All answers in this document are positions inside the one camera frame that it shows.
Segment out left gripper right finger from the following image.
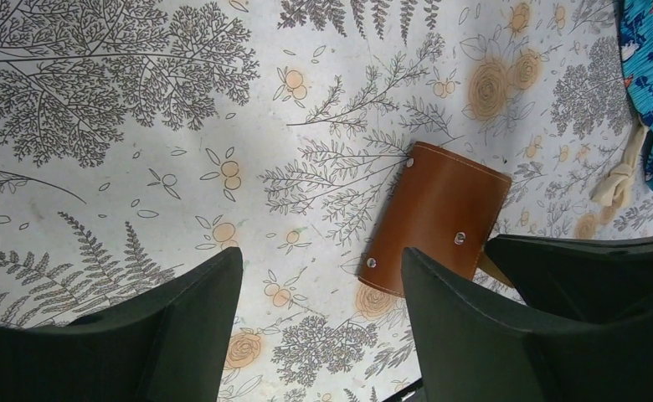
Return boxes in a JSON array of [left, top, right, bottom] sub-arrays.
[[401, 248, 653, 401]]

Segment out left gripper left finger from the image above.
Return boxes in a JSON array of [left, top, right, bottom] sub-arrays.
[[0, 247, 243, 401]]

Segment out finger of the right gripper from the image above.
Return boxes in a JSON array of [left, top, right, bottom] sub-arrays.
[[484, 234, 653, 324]]

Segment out brown leather card holder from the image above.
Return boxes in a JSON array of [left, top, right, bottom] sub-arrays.
[[357, 142, 512, 296]]

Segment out beige knotted fabric strip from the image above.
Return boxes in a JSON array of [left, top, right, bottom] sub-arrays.
[[591, 121, 649, 207]]

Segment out floral table mat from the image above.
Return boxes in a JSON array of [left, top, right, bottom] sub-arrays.
[[0, 1, 653, 401]]

